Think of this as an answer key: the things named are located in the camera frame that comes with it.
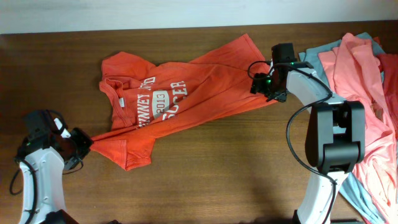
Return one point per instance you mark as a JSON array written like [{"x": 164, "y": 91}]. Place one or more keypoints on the orange soccer t-shirt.
[{"x": 152, "y": 101}]

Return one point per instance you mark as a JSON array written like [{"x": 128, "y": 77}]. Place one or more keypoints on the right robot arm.
[{"x": 335, "y": 137}]

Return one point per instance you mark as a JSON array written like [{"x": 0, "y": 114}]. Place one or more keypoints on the grey-blue t-shirt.
[{"x": 352, "y": 189}]

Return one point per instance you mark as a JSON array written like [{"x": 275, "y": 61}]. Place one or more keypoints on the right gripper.
[{"x": 259, "y": 84}]

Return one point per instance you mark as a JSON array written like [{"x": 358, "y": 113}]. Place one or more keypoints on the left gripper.
[{"x": 86, "y": 142}]

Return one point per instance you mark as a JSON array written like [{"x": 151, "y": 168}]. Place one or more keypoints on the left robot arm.
[{"x": 48, "y": 152}]

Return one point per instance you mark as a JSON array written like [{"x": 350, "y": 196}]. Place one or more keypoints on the dark red t-shirt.
[{"x": 387, "y": 64}]

